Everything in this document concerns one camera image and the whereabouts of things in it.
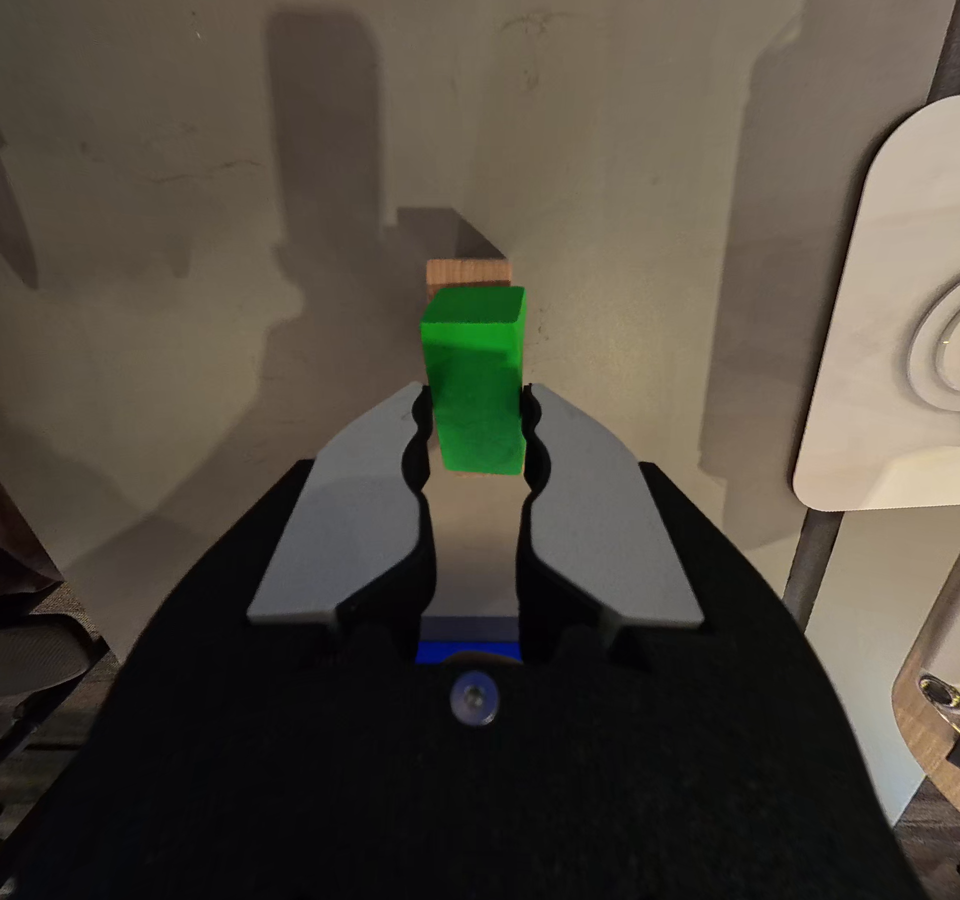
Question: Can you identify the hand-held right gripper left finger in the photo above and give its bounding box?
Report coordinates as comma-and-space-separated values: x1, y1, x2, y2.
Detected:
247, 381, 436, 627

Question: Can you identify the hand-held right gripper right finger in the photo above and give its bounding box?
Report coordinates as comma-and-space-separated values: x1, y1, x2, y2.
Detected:
516, 382, 705, 630

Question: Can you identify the green wooden arch block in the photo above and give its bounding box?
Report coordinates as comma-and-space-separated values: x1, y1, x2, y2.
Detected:
420, 285, 528, 477

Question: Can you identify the natural wooden plank block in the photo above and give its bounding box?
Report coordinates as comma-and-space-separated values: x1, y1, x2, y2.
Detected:
426, 258, 513, 301

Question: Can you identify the white document stand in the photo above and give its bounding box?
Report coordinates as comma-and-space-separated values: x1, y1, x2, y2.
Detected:
793, 95, 960, 513

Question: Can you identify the wooden clipboard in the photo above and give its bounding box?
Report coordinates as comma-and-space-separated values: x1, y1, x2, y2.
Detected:
892, 592, 960, 792

